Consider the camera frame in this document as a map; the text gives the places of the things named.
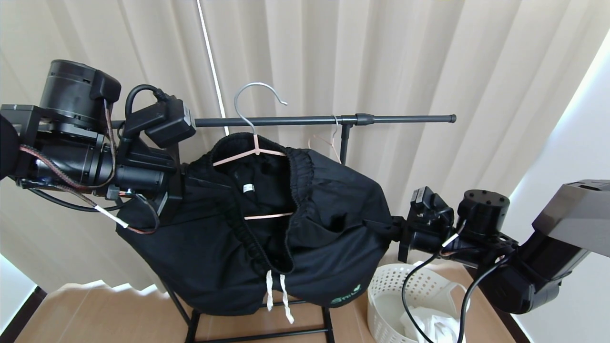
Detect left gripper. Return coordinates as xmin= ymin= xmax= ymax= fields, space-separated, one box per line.
xmin=113 ymin=137 xmax=185 ymax=224

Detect black clothes rack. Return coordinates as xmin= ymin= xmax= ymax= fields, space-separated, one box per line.
xmin=110 ymin=114 xmax=457 ymax=343

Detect pink clothes hanger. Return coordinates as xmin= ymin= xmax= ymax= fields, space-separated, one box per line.
xmin=212 ymin=82 xmax=295 ymax=221
xmin=308 ymin=115 xmax=343 ymax=165

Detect black cable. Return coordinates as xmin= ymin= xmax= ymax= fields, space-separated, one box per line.
xmin=401 ymin=245 xmax=521 ymax=343
xmin=28 ymin=188 xmax=122 ymax=213

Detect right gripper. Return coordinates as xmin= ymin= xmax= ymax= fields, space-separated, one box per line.
xmin=397 ymin=215 xmax=458 ymax=264

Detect black shorts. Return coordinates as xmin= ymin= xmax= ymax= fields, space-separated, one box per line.
xmin=115 ymin=132 xmax=394 ymax=325

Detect white garment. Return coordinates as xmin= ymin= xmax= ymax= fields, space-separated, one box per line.
xmin=399 ymin=305 xmax=468 ymax=343

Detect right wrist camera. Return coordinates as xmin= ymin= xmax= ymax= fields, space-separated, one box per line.
xmin=410 ymin=186 xmax=457 ymax=227

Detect white laundry basket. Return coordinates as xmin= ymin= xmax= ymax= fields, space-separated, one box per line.
xmin=366 ymin=263 xmax=472 ymax=343

